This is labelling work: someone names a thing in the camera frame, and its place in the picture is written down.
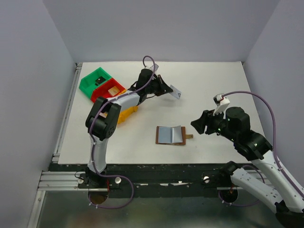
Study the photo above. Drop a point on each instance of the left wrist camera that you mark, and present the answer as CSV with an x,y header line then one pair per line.
x,y
152,67

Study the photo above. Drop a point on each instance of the black card in green bin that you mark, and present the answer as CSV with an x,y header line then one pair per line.
x,y
99,81

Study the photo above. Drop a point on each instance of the brown leather card holder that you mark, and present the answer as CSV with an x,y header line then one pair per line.
x,y
172,135

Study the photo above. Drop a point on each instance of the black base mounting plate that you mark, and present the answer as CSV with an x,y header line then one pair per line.
x,y
122,181

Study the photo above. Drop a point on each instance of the aluminium rail frame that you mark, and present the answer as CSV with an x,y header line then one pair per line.
x,y
40,194

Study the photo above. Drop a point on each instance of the yellow plastic bin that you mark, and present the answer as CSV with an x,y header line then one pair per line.
x,y
126,113

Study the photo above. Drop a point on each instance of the red plastic bin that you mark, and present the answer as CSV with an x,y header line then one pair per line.
x,y
102,90

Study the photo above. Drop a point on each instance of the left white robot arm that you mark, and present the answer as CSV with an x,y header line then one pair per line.
x,y
103,117

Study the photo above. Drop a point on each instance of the gold card in red bin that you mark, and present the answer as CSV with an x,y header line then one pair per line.
x,y
113,91

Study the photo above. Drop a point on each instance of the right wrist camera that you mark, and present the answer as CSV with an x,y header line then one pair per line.
x,y
222,102

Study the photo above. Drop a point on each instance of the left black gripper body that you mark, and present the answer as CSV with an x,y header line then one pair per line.
x,y
154,87

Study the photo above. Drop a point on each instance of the green plastic bin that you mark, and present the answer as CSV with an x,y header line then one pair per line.
x,y
87,84

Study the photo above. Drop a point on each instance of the silver VIP credit card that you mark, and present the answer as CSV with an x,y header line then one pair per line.
x,y
175,92

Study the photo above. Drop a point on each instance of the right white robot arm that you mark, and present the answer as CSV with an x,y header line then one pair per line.
x,y
286,195

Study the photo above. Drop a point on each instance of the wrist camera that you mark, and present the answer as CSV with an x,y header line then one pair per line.
x,y
152,67
222,102

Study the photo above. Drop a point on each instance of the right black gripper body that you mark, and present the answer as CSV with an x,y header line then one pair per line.
x,y
215,123

